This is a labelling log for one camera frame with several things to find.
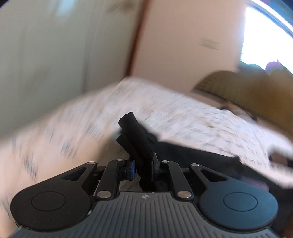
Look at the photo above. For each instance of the black pants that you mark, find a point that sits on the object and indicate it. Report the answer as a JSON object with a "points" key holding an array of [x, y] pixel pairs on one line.
{"points": [[142, 146]]}

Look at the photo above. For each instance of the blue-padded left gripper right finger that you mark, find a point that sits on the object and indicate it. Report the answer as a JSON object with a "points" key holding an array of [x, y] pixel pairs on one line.
{"points": [[168, 174]]}

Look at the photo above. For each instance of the white wardrobe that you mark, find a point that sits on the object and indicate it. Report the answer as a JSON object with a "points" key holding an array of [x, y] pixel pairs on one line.
{"points": [[52, 51]]}

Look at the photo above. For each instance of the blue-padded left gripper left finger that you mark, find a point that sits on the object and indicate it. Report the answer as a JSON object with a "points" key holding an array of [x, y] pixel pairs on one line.
{"points": [[111, 175]]}

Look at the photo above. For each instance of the window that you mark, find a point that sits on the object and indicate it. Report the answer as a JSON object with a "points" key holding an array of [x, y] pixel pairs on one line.
{"points": [[267, 37]]}

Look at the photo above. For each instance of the olive upholstered headboard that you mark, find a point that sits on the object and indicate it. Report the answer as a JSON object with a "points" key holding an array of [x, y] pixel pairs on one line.
{"points": [[266, 96]]}

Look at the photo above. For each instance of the white script-print bedsheet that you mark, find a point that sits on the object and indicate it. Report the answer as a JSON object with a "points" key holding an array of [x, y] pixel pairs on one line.
{"points": [[85, 129]]}

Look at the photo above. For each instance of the brown wooden door frame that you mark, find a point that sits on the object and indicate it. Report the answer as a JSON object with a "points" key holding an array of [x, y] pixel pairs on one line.
{"points": [[137, 35]]}

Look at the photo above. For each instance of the patterned pillow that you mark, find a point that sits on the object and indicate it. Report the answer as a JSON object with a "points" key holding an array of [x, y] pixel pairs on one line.
{"points": [[238, 111]]}

